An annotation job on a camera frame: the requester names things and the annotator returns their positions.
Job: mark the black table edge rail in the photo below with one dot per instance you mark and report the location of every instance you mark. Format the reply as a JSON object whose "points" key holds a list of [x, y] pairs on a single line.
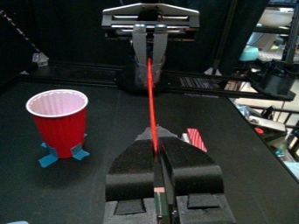
{"points": [[78, 78]]}

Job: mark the small red knob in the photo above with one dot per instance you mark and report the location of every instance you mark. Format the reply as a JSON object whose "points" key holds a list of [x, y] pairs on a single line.
{"points": [[259, 130]]}

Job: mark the small orange block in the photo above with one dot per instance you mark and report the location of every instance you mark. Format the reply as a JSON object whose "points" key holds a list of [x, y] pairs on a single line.
{"points": [[197, 139]]}

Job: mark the white text label sticker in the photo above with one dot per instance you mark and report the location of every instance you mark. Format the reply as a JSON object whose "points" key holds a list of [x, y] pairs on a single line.
{"points": [[197, 83]]}

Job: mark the red toy knife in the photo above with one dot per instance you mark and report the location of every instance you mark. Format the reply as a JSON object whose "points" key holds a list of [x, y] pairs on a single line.
{"points": [[151, 110]]}

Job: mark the gray frame corner bracket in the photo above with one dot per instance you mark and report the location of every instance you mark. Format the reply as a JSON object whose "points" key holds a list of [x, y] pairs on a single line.
{"points": [[40, 59]]}

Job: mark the white plastic tub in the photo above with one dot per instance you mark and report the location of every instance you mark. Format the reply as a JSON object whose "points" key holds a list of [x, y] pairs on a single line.
{"points": [[277, 17]]}

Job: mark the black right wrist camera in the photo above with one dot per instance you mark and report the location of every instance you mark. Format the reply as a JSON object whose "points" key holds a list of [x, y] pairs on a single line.
{"points": [[150, 13]]}

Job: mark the blue tape piece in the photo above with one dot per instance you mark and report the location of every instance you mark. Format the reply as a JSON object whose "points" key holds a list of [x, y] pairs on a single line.
{"points": [[79, 152], [48, 159]]}

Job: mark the black frame pole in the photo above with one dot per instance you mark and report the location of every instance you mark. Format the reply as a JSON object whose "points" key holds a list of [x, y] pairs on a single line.
{"points": [[226, 35]]}

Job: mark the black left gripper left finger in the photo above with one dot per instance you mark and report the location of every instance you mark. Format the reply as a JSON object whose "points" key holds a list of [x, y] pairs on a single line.
{"points": [[128, 172]]}

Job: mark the black corner clamp mount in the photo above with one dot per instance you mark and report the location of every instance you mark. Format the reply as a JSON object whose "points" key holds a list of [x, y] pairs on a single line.
{"points": [[274, 81]]}

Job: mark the finger of the gray right gripper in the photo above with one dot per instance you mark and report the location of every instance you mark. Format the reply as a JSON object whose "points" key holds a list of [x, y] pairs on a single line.
{"points": [[140, 46], [160, 46]]}

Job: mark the light blue toy bowl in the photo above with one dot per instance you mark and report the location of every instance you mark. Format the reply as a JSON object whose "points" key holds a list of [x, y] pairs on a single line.
{"points": [[18, 222]]}

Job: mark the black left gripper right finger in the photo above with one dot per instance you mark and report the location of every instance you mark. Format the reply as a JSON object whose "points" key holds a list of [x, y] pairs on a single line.
{"points": [[194, 175]]}

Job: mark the teal plastic container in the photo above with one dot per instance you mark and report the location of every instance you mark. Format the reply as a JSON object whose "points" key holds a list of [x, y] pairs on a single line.
{"points": [[249, 54]]}

